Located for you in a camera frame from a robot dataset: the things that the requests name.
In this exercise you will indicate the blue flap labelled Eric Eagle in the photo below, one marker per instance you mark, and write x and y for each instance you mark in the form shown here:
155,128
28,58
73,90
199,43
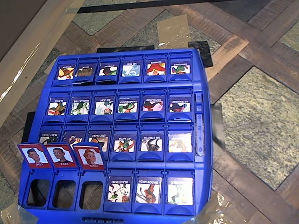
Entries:
99,136

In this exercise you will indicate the crumpled clear tape piece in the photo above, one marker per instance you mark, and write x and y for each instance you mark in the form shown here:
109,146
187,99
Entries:
16,215
215,210

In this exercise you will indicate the blue flap labelled Ice Light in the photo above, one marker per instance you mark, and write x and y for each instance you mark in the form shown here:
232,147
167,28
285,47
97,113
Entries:
104,107

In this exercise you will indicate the blue flap labelled Swapshot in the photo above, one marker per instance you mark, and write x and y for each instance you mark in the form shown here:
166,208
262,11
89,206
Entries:
180,68

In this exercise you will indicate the wide pale cardboard wall panel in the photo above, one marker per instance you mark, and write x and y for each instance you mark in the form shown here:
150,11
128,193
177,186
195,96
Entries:
16,21

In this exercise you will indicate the blue flap labelled Sir Stretch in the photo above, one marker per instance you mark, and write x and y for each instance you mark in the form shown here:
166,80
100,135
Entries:
151,144

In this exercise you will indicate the blue flap labelled Rambler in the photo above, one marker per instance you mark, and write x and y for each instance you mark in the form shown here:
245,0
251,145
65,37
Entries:
156,68

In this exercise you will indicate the glossy black tape piece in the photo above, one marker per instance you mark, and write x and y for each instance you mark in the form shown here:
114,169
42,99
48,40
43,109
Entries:
218,126

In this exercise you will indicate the blue flap pale green card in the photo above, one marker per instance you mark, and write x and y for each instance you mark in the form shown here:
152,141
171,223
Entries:
180,191

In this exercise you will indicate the blue Guess Who game board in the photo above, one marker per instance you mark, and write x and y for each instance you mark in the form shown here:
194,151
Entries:
121,88

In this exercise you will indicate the blue flap labelled Blasteroid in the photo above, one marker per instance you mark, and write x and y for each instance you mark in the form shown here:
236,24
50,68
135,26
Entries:
119,189

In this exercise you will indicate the blue flap labelled Safeguard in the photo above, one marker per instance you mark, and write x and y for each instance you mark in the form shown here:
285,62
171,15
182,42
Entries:
153,105

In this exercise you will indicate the blue flap labelled Shadow Ninja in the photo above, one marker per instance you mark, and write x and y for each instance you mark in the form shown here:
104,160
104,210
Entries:
148,190

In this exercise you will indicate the blue flap yellow hero card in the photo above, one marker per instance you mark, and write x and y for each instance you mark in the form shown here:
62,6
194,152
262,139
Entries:
66,72

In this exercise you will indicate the blue flap pale washed card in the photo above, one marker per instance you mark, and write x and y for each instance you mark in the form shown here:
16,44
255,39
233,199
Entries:
180,142

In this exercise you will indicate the tan cardboard floor flap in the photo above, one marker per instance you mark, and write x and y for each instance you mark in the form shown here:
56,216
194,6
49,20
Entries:
35,51

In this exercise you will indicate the blue flap labelled Beast Tamer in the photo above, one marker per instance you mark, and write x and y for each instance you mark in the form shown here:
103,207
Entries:
49,135

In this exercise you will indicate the red flap labelled Enzo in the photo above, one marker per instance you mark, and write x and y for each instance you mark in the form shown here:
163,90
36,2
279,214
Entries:
36,155

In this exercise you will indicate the red flap labelled Emma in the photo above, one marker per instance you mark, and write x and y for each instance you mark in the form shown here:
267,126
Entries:
90,156

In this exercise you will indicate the long black tape strip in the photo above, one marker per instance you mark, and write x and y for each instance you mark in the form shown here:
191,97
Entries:
151,5

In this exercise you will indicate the blue flap labelled Mr Mist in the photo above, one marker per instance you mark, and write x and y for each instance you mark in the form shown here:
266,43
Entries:
131,70

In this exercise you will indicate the blue flap green hero card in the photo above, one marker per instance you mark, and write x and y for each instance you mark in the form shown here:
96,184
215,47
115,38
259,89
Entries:
108,70

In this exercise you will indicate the blue flap labelled Madame Vine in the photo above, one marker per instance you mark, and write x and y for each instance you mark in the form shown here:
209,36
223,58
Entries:
80,107

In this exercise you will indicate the tan translucent tape patch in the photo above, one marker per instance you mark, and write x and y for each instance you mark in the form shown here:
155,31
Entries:
174,30

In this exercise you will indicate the blue flap labelled Geode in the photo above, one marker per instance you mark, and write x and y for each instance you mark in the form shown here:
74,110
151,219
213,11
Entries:
85,71

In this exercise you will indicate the blue flap labelled Atlanta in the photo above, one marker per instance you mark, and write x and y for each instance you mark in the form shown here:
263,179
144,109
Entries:
124,145

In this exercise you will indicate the blue flap labelled Glance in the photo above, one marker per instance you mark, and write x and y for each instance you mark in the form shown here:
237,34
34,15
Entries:
57,108

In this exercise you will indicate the blue flap labelled Thundershock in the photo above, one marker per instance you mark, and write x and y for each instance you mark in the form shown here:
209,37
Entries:
127,107

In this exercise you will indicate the upright blue flip tile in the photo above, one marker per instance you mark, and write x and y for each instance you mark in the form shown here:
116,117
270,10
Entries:
61,156

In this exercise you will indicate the blue flap labelled Ultrasonic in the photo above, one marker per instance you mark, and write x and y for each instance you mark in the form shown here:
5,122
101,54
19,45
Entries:
180,106

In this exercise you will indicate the blue flap labelled Zap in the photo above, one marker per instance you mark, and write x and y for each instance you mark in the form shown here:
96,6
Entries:
74,135

